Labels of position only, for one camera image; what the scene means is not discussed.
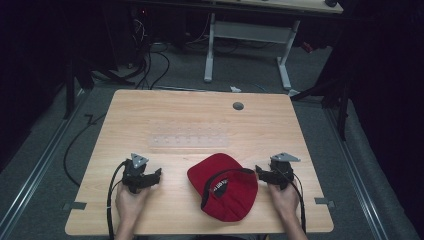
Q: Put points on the white paper scrap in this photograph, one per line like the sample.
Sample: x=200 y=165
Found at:
x=235 y=89

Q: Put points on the person's left hand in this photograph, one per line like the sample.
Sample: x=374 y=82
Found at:
x=130 y=204

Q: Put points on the metal floor rail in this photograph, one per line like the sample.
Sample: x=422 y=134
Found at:
x=355 y=173
x=36 y=170

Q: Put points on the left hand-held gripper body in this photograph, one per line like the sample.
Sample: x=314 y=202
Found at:
x=132 y=176

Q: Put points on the dark computer mouse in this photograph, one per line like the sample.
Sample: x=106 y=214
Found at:
x=330 y=3

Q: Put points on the small red object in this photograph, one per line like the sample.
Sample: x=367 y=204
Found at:
x=307 y=47

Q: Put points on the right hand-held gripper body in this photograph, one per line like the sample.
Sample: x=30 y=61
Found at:
x=281 y=173

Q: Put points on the black metal stand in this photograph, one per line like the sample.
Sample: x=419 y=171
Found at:
x=338 y=96
x=70 y=83

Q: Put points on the person's right hand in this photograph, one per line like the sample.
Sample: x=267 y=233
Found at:
x=284 y=200

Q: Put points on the grey tape piece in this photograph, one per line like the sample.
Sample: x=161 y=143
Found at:
x=324 y=201
x=76 y=205

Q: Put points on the grey table grommet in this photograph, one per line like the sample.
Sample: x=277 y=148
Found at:
x=238 y=106

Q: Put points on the clear plastic strip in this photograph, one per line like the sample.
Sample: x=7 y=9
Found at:
x=188 y=139

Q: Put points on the white-legged background desk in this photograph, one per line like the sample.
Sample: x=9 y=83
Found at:
x=251 y=32

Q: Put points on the red baseball cap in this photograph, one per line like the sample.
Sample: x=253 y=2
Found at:
x=230 y=196

